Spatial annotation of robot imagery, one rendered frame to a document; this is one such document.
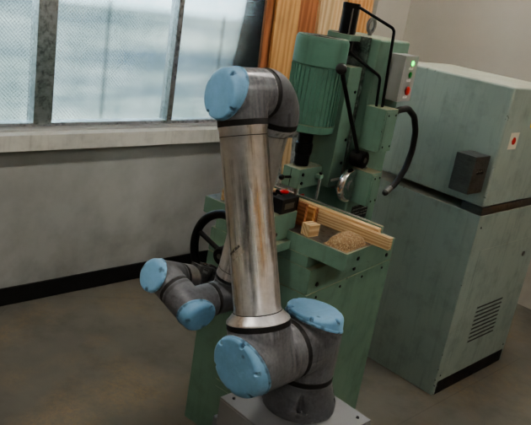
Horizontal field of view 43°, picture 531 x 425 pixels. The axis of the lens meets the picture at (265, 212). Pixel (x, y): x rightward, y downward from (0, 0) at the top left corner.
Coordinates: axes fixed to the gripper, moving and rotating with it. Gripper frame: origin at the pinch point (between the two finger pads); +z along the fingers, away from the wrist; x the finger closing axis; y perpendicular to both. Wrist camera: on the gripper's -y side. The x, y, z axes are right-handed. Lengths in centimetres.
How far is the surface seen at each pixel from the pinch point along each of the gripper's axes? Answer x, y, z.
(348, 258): -24.6, 23.1, 18.6
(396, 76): -6, 87, 40
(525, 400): -62, -14, 174
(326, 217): -6.0, 32.2, 30.3
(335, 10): 110, 147, 161
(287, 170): 10.2, 42.4, 22.4
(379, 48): -2, 92, 29
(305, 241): -9.1, 22.8, 17.3
